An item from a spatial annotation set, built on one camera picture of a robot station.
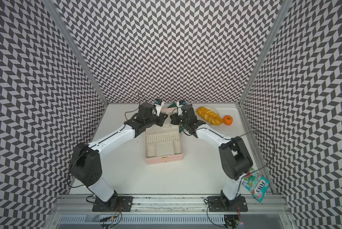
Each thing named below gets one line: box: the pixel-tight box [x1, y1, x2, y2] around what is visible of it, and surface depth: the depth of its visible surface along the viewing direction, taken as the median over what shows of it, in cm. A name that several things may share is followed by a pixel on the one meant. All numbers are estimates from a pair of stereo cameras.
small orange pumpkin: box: [223, 114, 234, 126], surface depth 104 cm
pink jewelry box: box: [144, 107, 184, 165], surface depth 89 cm
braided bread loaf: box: [196, 106, 225, 126], surface depth 104 cm
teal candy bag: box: [241, 167, 270, 203], surface depth 79 cm
